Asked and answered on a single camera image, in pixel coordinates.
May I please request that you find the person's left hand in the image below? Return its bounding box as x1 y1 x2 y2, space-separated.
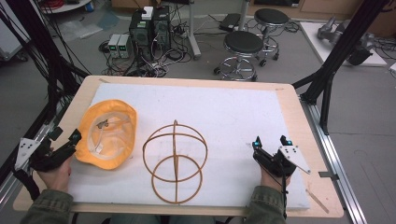
36 154 75 194

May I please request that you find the thin wooden stick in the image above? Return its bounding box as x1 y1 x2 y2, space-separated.
305 188 331 215

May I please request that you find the yellow bucket hat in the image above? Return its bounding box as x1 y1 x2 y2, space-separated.
74 99 138 171

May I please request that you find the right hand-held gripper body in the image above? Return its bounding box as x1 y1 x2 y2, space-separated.
253 144 312 178

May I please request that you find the small black round stool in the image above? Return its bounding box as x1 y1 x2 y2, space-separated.
253 7 290 67

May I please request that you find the round wooden hat stand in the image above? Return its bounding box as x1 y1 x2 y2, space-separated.
142 119 209 205

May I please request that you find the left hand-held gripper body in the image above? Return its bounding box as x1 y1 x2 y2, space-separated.
13 136 78 174

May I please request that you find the black cable sleeve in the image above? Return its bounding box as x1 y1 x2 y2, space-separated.
11 168 42 202

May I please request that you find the grey metal bracket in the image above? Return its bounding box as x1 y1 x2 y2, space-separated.
318 171 340 182

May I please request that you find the tangle of floor cables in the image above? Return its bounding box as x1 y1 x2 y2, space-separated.
98 6 194 78

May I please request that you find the white foam mat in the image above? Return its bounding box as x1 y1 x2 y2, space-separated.
66 82 312 210

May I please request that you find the large black round stool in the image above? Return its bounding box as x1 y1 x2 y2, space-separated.
213 30 265 82

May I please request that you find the black computer tower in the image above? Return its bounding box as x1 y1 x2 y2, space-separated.
128 10 154 62
151 5 172 52

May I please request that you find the black flat case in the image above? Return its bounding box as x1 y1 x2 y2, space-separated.
218 12 242 32

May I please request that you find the person's right hand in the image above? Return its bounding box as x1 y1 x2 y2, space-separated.
259 162 292 193

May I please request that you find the black metal frame post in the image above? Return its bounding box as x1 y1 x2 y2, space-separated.
291 0 392 136
0 0 92 187

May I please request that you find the round white table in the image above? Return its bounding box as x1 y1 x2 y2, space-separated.
38 0 93 15

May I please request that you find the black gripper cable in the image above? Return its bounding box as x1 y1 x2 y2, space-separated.
261 161 288 220

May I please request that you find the white floor board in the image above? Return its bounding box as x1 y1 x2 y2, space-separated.
299 21 389 68

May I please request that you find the grey metal table leg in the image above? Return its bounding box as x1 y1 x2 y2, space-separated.
186 0 203 61

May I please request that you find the white box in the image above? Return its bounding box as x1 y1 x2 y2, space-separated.
141 6 155 21

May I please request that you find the aluminium rail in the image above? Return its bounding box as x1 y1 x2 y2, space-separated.
300 94 369 224
0 99 73 210

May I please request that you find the grey power supply unit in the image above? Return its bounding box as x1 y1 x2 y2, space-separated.
107 33 121 59
117 34 133 60

